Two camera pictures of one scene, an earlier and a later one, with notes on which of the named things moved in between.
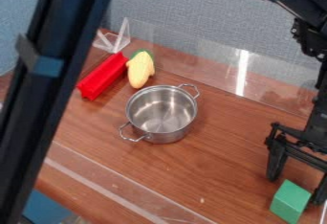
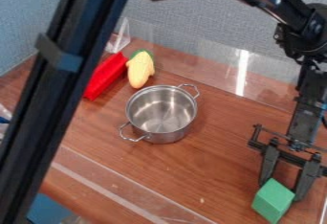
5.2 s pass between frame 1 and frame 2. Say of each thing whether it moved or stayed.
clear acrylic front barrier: stayed
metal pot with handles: stayed
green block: moved
